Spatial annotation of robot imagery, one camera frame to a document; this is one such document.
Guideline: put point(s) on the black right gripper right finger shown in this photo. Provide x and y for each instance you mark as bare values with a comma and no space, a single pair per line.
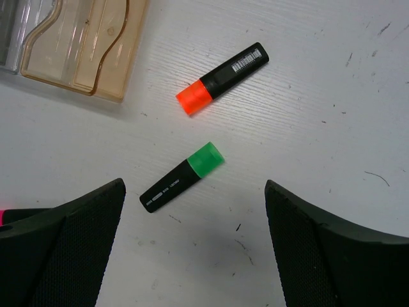
325,260

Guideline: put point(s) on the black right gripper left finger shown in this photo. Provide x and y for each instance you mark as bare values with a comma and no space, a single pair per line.
58,257

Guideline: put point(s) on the pink cap highlighter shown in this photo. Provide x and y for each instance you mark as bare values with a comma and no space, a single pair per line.
12,215

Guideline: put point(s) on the green cap highlighter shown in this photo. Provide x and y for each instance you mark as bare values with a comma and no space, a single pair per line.
182,177

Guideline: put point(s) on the orange cap highlighter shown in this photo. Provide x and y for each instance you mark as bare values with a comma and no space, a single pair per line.
221,79

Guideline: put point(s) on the orange transparent plastic container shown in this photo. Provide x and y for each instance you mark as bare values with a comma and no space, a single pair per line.
87,47

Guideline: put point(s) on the clear transparent plastic container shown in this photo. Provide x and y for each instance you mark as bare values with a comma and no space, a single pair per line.
18,19

